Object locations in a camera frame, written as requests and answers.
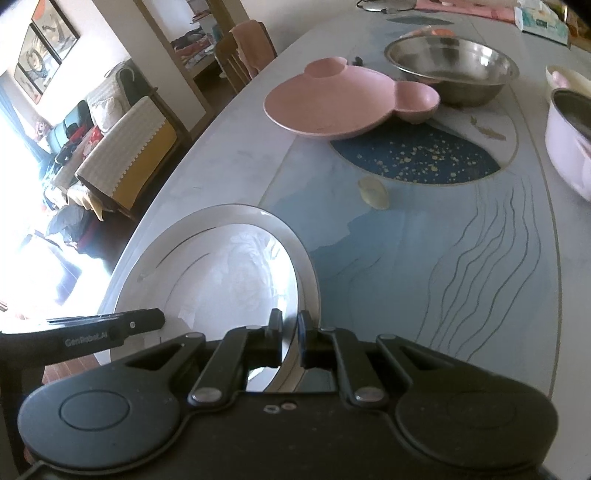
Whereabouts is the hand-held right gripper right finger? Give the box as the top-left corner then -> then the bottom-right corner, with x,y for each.
297,310 -> 452,408

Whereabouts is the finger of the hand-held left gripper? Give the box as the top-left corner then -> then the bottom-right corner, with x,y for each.
44,308 -> 166,332

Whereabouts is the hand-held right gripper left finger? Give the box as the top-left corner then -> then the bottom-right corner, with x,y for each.
124,308 -> 283,408

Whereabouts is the cream bowl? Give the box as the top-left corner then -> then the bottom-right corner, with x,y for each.
546,64 -> 591,100

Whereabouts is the small yellowish object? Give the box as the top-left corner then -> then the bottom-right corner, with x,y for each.
358,175 -> 391,210

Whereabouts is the cream covered sofa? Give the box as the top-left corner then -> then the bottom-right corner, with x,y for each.
48,62 -> 190,222

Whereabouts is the pink bear-shaped plate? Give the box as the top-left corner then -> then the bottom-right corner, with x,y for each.
263,56 -> 441,141

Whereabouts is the wooden chair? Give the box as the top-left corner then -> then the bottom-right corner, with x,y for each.
213,21 -> 278,95

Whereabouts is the pink towel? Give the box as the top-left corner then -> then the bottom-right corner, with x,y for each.
229,19 -> 271,79

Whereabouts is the stainless steel bowl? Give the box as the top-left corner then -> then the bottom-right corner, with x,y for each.
384,37 -> 521,108

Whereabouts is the pale pink pot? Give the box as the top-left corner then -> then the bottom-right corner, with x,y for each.
545,88 -> 591,202

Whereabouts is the pink printed cloth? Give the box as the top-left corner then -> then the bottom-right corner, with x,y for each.
413,0 -> 518,23

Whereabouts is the tissue pack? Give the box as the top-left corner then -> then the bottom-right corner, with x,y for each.
515,0 -> 571,45

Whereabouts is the framed wall picture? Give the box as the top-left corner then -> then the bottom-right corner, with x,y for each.
31,0 -> 80,65
14,24 -> 62,103

